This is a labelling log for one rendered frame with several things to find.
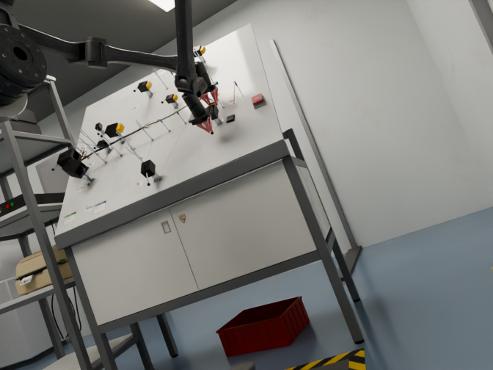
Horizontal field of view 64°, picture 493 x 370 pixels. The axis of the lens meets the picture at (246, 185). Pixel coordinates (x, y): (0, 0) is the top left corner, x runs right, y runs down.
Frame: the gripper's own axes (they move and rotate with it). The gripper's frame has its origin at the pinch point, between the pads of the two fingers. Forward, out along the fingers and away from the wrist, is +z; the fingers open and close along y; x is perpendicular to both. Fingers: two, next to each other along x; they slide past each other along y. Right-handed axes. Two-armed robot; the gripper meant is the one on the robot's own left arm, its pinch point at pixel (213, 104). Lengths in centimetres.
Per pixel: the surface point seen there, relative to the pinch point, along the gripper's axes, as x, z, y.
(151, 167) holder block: 28.7, 11.8, 26.6
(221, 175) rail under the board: 30.0, 23.3, -3.1
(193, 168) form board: 24.6, 18.9, 10.4
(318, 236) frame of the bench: 38, 56, -36
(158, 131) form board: -5.2, 5.5, 35.7
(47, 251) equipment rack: 46, 33, 88
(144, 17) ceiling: -188, -57, 106
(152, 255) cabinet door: 43, 48, 38
